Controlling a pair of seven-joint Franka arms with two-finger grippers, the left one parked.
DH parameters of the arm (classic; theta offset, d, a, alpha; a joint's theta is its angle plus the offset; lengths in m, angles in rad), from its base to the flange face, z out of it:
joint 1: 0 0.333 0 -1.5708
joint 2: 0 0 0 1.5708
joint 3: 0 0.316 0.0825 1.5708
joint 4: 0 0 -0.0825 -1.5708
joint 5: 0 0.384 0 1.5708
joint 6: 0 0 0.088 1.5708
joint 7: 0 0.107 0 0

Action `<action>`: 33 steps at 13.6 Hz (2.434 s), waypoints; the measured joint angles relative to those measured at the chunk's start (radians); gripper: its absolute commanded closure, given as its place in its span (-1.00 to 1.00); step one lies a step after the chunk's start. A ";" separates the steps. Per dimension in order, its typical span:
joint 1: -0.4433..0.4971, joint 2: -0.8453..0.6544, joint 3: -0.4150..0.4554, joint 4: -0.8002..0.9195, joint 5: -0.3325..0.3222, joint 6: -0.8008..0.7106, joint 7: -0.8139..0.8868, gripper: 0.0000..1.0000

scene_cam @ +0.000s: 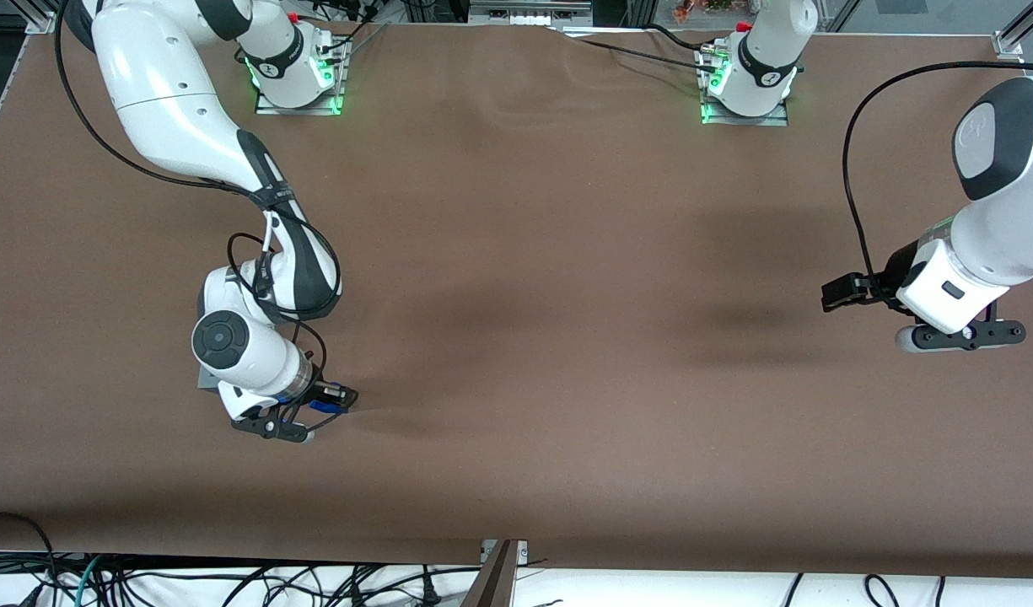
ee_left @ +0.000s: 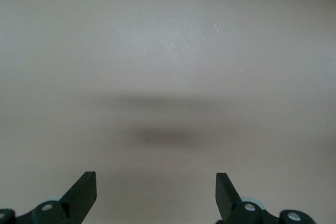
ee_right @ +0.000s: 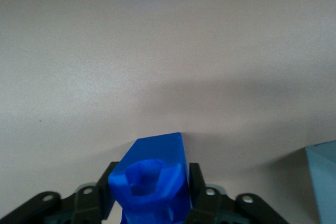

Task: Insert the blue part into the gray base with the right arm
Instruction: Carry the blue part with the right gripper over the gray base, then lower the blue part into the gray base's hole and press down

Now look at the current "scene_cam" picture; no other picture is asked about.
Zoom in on black cables at arm base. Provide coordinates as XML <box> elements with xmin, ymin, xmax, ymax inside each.
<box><xmin>312</xmin><ymin>0</ymin><xmax>392</xmax><ymax>62</ymax></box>

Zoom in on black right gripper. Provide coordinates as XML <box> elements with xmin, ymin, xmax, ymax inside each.
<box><xmin>290</xmin><ymin>378</ymin><xmax>360</xmax><ymax>422</ymax></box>

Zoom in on aluminium profile post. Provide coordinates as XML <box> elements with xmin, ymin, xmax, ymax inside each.
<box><xmin>460</xmin><ymin>540</ymin><xmax>519</xmax><ymax>607</ymax></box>

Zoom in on small metal table bracket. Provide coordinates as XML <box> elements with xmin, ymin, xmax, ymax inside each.
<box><xmin>480</xmin><ymin>539</ymin><xmax>530</xmax><ymax>565</ymax></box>

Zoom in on diagonal aluminium profile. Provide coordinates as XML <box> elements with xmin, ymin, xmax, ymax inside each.
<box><xmin>998</xmin><ymin>0</ymin><xmax>1033</xmax><ymax>53</ymax></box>

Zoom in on black looped floor cable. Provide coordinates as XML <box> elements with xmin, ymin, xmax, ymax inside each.
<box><xmin>0</xmin><ymin>511</ymin><xmax>58</xmax><ymax>593</ymax></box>

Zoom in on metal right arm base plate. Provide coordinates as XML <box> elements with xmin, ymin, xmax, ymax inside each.
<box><xmin>254</xmin><ymin>57</ymin><xmax>347</xmax><ymax>117</ymax></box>

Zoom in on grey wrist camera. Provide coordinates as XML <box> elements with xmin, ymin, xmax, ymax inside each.
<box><xmin>895</xmin><ymin>319</ymin><xmax>1028</xmax><ymax>354</ymax></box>
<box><xmin>231</xmin><ymin>408</ymin><xmax>315</xmax><ymax>445</ymax></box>

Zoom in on black cable along right arm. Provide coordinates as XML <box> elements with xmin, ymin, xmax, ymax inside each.
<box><xmin>54</xmin><ymin>0</ymin><xmax>345</xmax><ymax>407</ymax></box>

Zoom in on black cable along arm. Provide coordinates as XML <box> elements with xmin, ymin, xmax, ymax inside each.
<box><xmin>54</xmin><ymin>0</ymin><xmax>345</xmax><ymax>407</ymax></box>
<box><xmin>842</xmin><ymin>60</ymin><xmax>1028</xmax><ymax>293</ymax></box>

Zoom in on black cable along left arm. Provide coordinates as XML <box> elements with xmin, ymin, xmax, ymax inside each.
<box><xmin>842</xmin><ymin>60</ymin><xmax>1028</xmax><ymax>293</ymax></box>

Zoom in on teal floor cable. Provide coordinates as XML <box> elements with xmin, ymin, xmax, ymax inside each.
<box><xmin>56</xmin><ymin>554</ymin><xmax>105</xmax><ymax>607</ymax></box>

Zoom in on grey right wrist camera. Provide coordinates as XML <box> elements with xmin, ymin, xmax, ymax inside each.
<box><xmin>231</xmin><ymin>408</ymin><xmax>315</xmax><ymax>445</ymax></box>

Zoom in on aluminium frame with sockets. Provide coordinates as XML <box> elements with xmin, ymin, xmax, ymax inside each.
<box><xmin>467</xmin><ymin>0</ymin><xmax>595</xmax><ymax>29</ymax></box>

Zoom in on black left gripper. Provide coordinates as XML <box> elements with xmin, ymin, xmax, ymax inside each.
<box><xmin>821</xmin><ymin>241</ymin><xmax>923</xmax><ymax>314</ymax></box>

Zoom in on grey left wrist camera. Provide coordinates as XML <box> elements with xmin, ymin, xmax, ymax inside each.
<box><xmin>895</xmin><ymin>319</ymin><xmax>1028</xmax><ymax>354</ymax></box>

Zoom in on black cable to arm base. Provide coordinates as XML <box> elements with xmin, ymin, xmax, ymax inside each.
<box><xmin>562</xmin><ymin>24</ymin><xmax>724</xmax><ymax>78</ymax></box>

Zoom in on brown table cover sheet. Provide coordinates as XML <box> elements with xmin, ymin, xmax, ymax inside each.
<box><xmin>0</xmin><ymin>17</ymin><xmax>1033</xmax><ymax>580</ymax></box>

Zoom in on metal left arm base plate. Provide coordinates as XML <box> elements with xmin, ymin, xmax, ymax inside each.
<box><xmin>699</xmin><ymin>46</ymin><xmax>790</xmax><ymax>128</ymax></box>

